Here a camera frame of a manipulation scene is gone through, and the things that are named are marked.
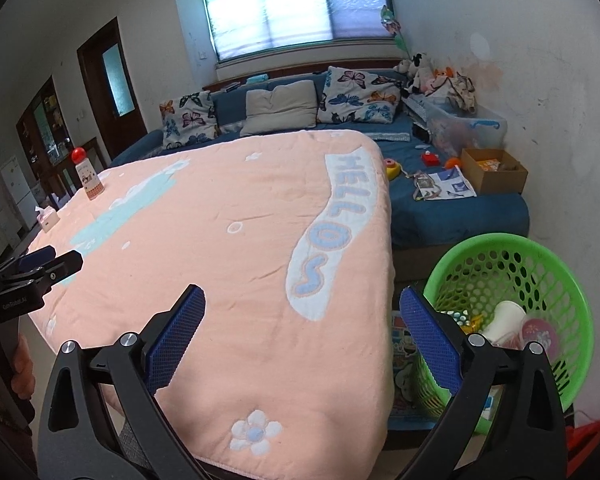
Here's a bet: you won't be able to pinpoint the white paper cup green label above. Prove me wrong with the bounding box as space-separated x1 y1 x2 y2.
480 300 527 348

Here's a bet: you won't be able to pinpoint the cartoon printed box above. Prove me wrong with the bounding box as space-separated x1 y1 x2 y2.
387 310 461 433

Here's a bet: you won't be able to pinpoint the person's left hand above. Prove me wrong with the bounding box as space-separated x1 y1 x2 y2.
10 337 35 402

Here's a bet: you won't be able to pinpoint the blue white booklet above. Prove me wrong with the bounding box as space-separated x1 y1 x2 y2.
412 166 477 202

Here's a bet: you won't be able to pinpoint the white fridge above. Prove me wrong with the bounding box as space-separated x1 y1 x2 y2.
0 156 38 231

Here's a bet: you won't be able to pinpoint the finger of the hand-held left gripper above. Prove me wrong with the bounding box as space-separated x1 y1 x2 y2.
0 246 57 281
27 250 84 301

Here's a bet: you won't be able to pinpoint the dark wooden door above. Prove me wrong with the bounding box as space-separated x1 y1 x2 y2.
76 16 148 161

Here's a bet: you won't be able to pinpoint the beige cushion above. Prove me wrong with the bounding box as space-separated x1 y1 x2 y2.
239 80 320 137

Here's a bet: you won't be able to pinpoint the red printed noodle cup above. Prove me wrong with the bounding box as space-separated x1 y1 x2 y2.
512 316 563 361

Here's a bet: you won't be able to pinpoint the pink printed blanket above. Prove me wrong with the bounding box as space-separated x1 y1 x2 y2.
27 129 396 468

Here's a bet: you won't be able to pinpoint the pink tissue box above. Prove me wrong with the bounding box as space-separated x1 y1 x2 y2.
34 206 61 232

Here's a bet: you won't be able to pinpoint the butterfly print pillow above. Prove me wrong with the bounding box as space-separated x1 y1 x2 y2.
316 66 405 125
159 91 222 150

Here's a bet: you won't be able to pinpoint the blue sofa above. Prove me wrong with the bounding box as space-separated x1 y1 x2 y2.
110 67 531 251

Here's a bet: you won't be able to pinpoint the red capped bottle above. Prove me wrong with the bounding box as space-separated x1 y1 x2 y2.
70 146 105 202

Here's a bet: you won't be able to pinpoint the window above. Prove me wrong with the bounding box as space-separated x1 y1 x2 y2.
197 0 396 68

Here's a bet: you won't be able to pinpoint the dark wooden cabinet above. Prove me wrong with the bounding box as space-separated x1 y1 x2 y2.
16 76 76 171

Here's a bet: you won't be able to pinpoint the person's plaid trouser leg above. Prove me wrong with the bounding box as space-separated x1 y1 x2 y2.
115 420 151 466

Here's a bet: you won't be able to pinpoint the black white cow plush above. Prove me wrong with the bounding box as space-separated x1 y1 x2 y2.
392 51 433 93

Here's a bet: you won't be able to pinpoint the clear plastic storage box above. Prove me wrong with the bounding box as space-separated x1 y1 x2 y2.
420 97 508 158

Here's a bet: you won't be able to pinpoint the cardboard box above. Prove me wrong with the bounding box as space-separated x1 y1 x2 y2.
460 147 529 196

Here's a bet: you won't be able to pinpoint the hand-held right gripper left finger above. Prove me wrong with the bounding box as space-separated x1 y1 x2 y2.
37 284 207 480

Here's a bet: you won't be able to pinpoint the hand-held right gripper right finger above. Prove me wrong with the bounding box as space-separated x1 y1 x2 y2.
397 286 567 480

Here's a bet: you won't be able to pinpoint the flower pinwheel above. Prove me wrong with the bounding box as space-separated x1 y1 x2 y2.
379 5 413 61

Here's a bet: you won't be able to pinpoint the green plastic basket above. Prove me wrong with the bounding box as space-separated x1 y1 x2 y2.
412 232 595 433

